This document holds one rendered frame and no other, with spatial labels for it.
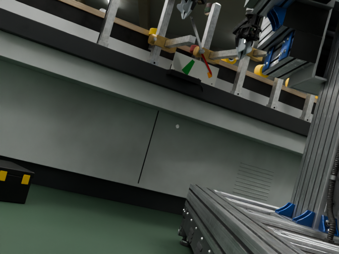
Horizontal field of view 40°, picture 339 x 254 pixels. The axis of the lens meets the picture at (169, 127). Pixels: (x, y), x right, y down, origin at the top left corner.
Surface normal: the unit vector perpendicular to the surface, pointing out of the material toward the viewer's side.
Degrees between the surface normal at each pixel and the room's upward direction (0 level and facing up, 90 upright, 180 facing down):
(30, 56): 90
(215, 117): 90
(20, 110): 90
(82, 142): 90
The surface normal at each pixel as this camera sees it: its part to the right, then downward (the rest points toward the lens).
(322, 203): 0.04, -0.04
